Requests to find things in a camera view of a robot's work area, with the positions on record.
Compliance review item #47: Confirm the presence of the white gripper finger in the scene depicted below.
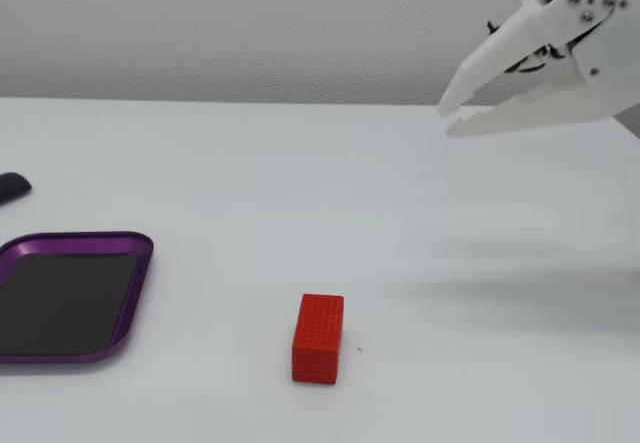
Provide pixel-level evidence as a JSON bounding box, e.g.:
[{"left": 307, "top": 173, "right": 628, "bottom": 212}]
[
  {"left": 437, "top": 0, "right": 619, "bottom": 115},
  {"left": 446, "top": 75, "right": 601, "bottom": 140}
]

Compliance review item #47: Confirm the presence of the purple metal tray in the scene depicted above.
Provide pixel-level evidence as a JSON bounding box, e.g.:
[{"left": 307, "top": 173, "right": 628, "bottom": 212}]
[{"left": 0, "top": 231, "right": 155, "bottom": 366}]

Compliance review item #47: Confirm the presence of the red studded block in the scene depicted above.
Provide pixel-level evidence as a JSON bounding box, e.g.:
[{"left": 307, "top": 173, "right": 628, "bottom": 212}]
[{"left": 291, "top": 293, "right": 346, "bottom": 386}]

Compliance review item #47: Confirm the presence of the black rounded object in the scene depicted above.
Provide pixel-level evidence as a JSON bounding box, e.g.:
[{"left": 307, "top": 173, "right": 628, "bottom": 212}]
[{"left": 0, "top": 172, "right": 34, "bottom": 208}]

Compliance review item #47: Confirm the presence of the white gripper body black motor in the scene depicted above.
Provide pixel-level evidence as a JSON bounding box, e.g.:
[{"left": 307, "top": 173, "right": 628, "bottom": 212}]
[{"left": 541, "top": 0, "right": 640, "bottom": 139}]

